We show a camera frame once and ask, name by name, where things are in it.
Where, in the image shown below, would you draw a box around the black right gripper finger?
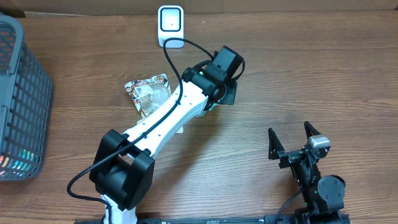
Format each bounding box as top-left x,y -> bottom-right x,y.
268,128 -> 285,160
304,121 -> 320,139

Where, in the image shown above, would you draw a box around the green lid white jar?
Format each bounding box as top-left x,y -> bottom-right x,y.
196,103 -> 217,117

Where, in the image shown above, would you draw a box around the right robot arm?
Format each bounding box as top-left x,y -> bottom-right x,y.
264,121 -> 351,224

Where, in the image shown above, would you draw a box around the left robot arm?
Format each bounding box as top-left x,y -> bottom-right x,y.
89,46 -> 245,223

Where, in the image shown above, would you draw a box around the white barcode scanner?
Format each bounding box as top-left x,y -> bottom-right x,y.
157,5 -> 184,47

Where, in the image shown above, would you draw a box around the grey plastic mesh basket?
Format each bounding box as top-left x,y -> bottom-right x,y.
1,15 -> 53,182

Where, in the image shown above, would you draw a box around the items inside basket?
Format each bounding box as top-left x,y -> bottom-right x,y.
1,149 -> 40,177

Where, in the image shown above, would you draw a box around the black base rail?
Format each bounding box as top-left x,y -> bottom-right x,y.
74,213 -> 351,224

